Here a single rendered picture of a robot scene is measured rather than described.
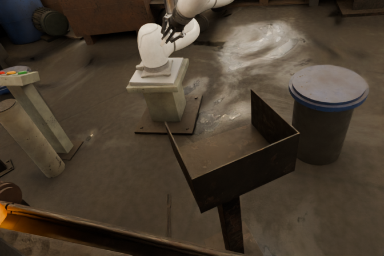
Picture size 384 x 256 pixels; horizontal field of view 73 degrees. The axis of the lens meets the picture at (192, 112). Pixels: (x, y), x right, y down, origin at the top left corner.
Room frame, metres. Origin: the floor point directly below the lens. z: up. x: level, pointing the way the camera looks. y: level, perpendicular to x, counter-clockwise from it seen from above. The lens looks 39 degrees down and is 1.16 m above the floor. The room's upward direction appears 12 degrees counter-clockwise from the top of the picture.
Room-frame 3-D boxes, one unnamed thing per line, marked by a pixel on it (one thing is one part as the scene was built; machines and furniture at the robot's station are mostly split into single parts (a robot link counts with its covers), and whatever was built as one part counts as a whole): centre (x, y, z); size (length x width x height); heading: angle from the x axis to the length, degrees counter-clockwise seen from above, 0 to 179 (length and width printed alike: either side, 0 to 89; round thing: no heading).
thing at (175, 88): (1.44, 0.15, 0.33); 0.32 x 0.32 x 0.04; 71
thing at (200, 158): (0.46, -0.07, 0.36); 0.26 x 0.20 x 0.72; 104
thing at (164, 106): (1.44, 0.15, 0.16); 0.40 x 0.40 x 0.31; 71
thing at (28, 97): (1.30, 0.88, 0.31); 0.24 x 0.16 x 0.62; 69
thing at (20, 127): (1.14, 0.90, 0.26); 0.12 x 0.12 x 0.52
